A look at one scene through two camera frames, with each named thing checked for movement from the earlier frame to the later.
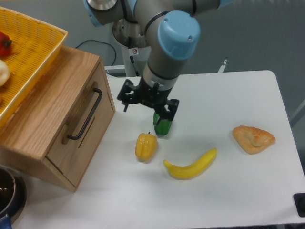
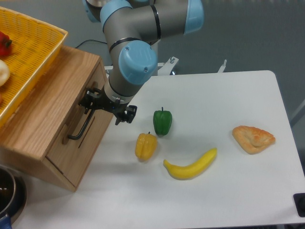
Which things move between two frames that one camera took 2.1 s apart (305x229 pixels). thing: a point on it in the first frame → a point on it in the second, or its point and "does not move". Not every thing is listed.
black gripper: (154, 97) → (93, 98)
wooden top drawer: (77, 140) does not move
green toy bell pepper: (164, 125) does not move
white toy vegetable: (5, 72) does not move
